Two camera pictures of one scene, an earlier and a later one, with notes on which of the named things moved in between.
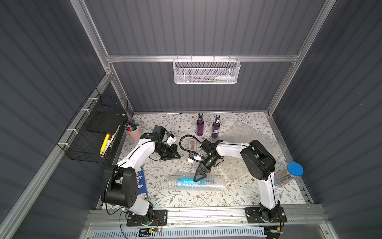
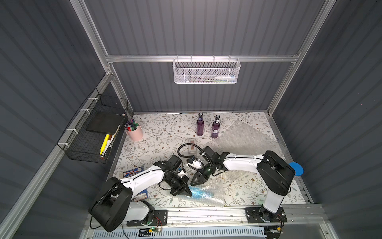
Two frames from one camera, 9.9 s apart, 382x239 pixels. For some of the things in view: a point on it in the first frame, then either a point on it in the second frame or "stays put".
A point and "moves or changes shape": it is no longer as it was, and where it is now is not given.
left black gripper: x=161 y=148 → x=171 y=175
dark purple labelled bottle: x=216 y=127 stays put
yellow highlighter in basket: x=105 y=144 stays put
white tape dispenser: x=193 y=144 stays put
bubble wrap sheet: x=241 y=132 stays put
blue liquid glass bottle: x=189 y=180 moves or changes shape
